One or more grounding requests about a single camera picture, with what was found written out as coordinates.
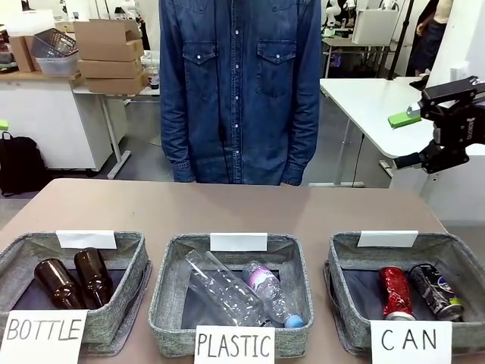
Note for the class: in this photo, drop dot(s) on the white BOTTLE paper label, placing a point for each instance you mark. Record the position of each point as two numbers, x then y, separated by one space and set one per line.
41 341

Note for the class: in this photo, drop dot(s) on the small cardboard box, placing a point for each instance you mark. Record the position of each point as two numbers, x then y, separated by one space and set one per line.
20 53

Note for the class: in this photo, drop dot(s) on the grey fabric bottle basket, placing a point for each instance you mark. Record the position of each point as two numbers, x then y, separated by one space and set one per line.
129 303

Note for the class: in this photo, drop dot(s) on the grey fabric plastic basket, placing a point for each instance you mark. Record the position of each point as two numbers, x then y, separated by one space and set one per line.
170 288

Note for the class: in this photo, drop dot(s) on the brown glass bottle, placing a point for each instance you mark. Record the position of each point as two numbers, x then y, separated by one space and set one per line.
55 286
92 278

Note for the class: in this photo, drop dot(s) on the white wood-topped cabinet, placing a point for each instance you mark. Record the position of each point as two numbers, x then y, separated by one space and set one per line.
45 113

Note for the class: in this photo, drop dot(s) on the clear plastic bin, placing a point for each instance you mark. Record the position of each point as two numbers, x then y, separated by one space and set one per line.
58 65

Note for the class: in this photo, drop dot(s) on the person's right forearm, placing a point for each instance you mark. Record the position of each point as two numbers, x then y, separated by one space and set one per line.
176 132

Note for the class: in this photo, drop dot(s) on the large white table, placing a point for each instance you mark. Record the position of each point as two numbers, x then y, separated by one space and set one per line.
371 113

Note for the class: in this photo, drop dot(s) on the grey fabric can basket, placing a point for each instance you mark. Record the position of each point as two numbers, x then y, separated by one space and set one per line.
458 258

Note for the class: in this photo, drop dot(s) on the background person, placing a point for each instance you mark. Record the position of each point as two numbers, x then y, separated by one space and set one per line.
428 45

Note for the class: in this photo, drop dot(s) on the black crushed drink can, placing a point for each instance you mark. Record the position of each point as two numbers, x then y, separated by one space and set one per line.
437 292

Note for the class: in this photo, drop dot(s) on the large clear plastic bottle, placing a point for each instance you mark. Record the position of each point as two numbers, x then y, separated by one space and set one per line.
223 292

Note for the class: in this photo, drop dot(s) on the white background desk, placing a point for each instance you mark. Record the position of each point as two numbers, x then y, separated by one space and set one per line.
113 95

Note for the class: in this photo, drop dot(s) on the small blue-capped plastic bottle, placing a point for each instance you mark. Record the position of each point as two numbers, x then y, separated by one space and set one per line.
271 294

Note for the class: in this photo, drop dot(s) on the person's left forearm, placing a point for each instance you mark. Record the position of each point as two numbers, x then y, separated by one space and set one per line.
299 132

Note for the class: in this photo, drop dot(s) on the flat cardboard box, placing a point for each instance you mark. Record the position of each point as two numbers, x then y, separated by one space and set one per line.
110 68
121 84

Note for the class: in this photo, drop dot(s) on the white PLASTIC paper label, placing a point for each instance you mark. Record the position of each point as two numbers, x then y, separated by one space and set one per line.
235 356

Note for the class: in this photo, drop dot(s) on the black backpack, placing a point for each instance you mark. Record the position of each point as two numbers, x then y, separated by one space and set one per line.
22 163

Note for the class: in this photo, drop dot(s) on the black perforated crate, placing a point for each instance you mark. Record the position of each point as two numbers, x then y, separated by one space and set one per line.
57 43

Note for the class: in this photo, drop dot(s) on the white background box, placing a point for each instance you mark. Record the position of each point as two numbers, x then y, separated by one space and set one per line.
375 26

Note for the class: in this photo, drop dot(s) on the dark drink cup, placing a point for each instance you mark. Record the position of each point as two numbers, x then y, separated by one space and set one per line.
154 81

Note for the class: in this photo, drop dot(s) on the large open cardboard box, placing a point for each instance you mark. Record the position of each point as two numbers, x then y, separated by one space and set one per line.
110 38

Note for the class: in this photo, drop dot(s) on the blank white card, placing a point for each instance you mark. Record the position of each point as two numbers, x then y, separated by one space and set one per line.
85 239
238 242
386 239

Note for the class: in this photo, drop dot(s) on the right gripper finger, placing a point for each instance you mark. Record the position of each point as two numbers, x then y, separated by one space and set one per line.
417 160
447 94

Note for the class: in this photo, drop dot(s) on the red crushed drink can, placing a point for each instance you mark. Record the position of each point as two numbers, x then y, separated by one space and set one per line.
396 292

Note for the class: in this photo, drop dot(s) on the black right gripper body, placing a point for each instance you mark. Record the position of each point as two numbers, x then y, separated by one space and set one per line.
468 127

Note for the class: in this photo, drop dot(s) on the black tripod pole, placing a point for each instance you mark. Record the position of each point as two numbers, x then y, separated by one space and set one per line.
401 38

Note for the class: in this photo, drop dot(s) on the white CAN paper label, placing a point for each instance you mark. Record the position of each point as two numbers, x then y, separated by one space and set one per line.
411 354

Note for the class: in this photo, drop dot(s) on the person in denim shirt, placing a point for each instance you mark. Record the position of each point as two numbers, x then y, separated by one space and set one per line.
235 95

